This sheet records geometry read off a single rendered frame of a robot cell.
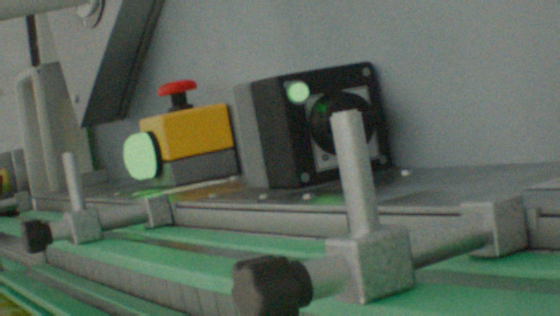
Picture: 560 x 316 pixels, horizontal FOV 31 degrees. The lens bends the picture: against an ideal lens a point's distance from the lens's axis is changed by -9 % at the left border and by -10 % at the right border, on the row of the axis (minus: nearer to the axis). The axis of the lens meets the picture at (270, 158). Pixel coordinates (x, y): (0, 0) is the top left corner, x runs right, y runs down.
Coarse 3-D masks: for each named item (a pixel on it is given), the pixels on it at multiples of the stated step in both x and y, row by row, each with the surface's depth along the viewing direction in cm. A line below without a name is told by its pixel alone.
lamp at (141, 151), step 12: (144, 132) 104; (132, 144) 102; (144, 144) 102; (156, 144) 102; (132, 156) 102; (144, 156) 102; (156, 156) 102; (132, 168) 103; (144, 168) 102; (156, 168) 103
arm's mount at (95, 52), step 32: (128, 0) 113; (160, 0) 116; (64, 32) 134; (96, 32) 122; (128, 32) 119; (64, 64) 136; (96, 64) 124; (128, 64) 125; (96, 96) 129; (128, 96) 132
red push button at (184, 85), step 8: (176, 80) 104; (184, 80) 104; (192, 80) 105; (160, 88) 104; (168, 88) 104; (176, 88) 103; (184, 88) 104; (192, 88) 104; (160, 96) 105; (176, 96) 105; (184, 96) 105; (176, 104) 105; (184, 104) 105
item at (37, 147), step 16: (16, 80) 157; (32, 80) 145; (16, 96) 160; (32, 96) 160; (32, 112) 160; (32, 128) 160; (48, 128) 147; (32, 144) 160; (48, 144) 146; (32, 160) 160; (48, 160) 145; (32, 176) 160; (48, 176) 146; (32, 192) 161; (48, 192) 161
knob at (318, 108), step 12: (324, 96) 75; (336, 96) 74; (348, 96) 74; (360, 96) 75; (312, 108) 75; (324, 108) 74; (336, 108) 74; (348, 108) 74; (360, 108) 75; (312, 120) 75; (324, 120) 74; (372, 120) 74; (312, 132) 75; (324, 132) 74; (372, 132) 75; (324, 144) 75
